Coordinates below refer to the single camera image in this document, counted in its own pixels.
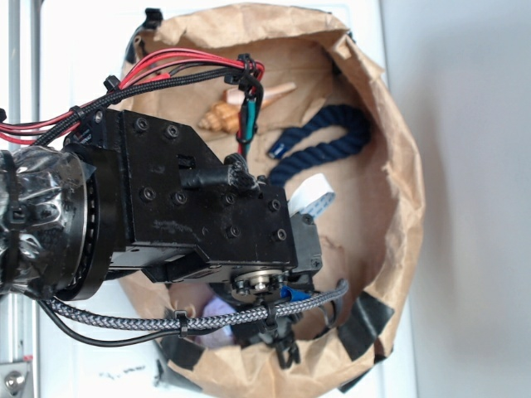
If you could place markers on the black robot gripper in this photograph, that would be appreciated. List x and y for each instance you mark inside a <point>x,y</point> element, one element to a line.
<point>159,201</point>

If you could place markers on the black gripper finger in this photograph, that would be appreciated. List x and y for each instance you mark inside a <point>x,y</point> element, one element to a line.
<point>290,319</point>

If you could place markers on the orange conch seashell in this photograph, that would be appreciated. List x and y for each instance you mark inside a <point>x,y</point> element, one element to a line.
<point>223,115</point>

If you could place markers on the brown paper bag bin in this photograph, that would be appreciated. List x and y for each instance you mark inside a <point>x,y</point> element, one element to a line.
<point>371,235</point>

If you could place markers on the aluminium frame rail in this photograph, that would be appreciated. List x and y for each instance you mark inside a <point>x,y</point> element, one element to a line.
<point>19,317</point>

